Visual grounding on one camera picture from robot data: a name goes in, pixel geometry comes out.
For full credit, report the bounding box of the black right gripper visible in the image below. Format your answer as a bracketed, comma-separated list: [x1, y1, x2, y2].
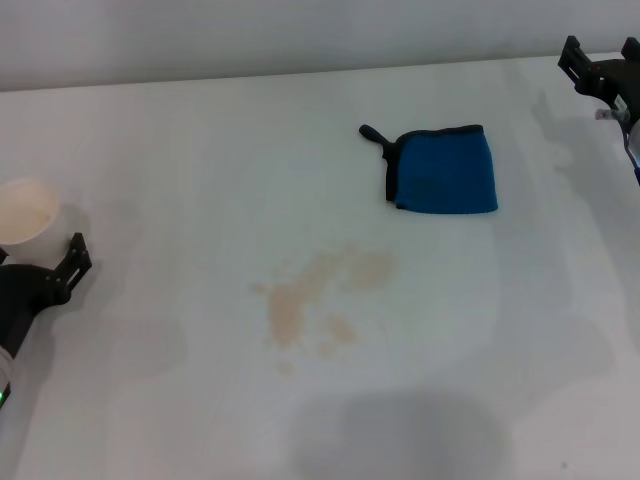
[557, 35, 640, 122]

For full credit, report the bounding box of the white paper cup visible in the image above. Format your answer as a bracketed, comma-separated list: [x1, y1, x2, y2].
[0, 178, 61, 247]

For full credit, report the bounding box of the right arm cable with connector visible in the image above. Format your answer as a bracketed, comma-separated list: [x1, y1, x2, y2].
[593, 107, 640, 161]

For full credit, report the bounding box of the brown water stain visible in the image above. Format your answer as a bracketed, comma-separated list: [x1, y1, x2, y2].
[251, 245, 399, 375]

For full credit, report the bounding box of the blue rag with black trim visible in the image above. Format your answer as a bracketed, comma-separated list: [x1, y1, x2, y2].
[358, 123, 500, 216]

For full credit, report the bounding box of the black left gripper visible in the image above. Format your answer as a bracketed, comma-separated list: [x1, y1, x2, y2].
[0, 231, 94, 357]

